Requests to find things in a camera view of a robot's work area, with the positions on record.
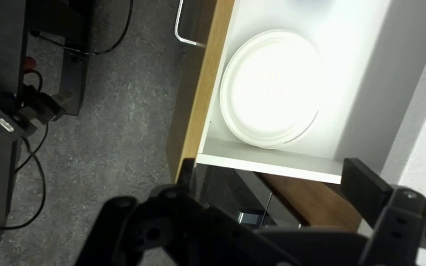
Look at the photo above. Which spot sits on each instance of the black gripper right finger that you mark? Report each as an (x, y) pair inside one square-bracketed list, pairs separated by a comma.
[(365, 190)]

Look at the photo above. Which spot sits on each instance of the white round plate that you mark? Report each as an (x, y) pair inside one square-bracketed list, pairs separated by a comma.
[(268, 144), (272, 83)]

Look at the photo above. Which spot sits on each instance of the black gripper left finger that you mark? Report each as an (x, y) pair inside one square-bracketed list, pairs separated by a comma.
[(186, 178)]

